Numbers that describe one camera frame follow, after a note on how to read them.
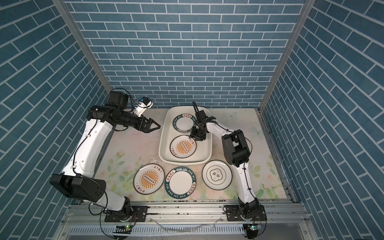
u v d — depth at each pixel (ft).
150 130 2.08
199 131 2.92
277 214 2.47
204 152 3.17
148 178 2.78
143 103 2.10
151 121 2.07
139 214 2.40
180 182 2.77
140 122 2.04
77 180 1.31
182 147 3.24
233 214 2.41
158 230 2.29
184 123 3.66
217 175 2.84
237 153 1.94
